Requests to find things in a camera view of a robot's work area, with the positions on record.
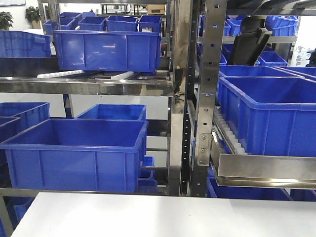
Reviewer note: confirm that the stainless steel shelf rail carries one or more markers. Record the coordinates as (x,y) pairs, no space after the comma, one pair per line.
(262,171)

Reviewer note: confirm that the large blue bin upper right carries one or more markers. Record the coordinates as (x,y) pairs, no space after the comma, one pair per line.
(271,115)

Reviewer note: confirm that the large blue bin front left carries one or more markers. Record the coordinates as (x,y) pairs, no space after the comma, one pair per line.
(78,155)

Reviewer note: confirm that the black office chair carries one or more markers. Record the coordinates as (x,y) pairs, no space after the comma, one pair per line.
(250,43)

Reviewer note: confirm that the blue bin far left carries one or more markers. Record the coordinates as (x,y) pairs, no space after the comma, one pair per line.
(19,44)

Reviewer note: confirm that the large blue bin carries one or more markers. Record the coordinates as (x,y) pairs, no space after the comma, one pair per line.
(78,155)
(271,115)

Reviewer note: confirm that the blue bin upper shelf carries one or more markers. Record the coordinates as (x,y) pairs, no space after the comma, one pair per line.
(108,51)

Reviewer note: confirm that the steel rack upright post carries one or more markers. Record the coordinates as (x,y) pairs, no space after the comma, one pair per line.
(215,15)

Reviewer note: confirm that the blue bin behind front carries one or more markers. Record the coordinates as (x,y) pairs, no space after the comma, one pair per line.
(115,111)

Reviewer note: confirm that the potted plant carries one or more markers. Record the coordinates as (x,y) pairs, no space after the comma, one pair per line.
(6,20)
(32,14)

